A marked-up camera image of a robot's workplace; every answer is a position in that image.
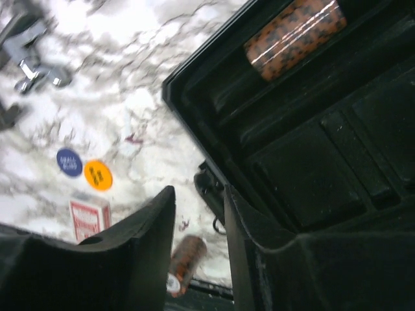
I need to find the orange big blind button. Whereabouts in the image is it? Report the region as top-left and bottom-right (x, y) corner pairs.
(84, 160), (113, 191)

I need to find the red playing card deck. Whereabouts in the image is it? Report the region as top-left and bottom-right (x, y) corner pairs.
(69, 198), (112, 242)

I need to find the chrome faucet tap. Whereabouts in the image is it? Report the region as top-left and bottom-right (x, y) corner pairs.
(10, 47), (72, 95)

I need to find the blue small blind button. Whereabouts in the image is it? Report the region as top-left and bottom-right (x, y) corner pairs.
(56, 148), (83, 178)

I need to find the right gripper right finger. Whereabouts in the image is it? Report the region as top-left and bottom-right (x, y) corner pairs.
(224, 185), (414, 310)

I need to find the grey metal clamp bar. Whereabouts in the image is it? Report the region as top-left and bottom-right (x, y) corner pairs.
(1, 10), (40, 131)

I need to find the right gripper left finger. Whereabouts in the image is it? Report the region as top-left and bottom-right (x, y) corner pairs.
(1, 186), (176, 310)

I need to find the brown poker chip stack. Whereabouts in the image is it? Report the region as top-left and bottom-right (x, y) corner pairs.
(244, 1), (347, 81)

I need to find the black poker set case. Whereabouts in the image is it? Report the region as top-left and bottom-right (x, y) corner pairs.
(162, 1), (414, 233)

